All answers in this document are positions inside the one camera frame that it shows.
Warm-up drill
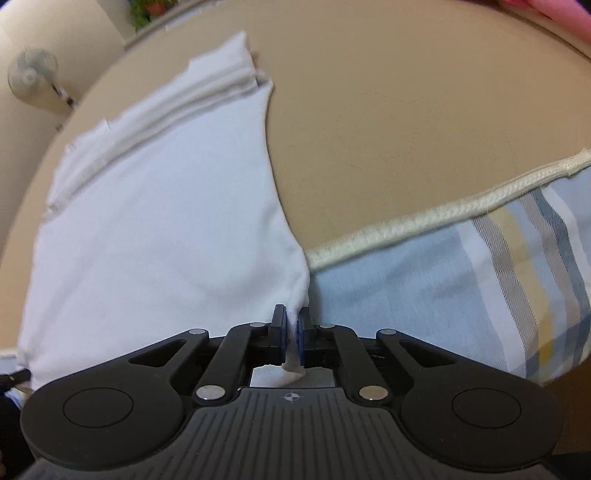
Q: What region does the potted green plant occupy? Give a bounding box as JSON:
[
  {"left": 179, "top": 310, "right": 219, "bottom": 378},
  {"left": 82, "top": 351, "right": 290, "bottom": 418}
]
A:
[{"left": 128, "top": 0, "right": 178, "bottom": 31}]

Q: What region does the white standing fan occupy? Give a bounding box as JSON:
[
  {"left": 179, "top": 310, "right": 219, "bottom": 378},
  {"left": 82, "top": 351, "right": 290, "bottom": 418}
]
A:
[{"left": 7, "top": 48, "right": 77, "bottom": 109}]

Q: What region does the blue striped bed sheet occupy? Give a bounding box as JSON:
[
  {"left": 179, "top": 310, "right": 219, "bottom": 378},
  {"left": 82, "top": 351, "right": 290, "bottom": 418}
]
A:
[{"left": 310, "top": 151, "right": 590, "bottom": 384}]

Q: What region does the tan mattress pad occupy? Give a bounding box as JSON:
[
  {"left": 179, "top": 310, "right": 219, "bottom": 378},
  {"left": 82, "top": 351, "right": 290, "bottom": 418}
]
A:
[{"left": 0, "top": 0, "right": 591, "bottom": 278}]

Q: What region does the pink floral quilt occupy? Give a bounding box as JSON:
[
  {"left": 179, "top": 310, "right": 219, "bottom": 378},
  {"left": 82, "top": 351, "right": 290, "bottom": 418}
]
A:
[{"left": 502, "top": 0, "right": 590, "bottom": 23}]

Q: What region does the white shirt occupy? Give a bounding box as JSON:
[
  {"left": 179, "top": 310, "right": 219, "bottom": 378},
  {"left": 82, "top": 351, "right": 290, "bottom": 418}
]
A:
[{"left": 18, "top": 32, "right": 310, "bottom": 388}]

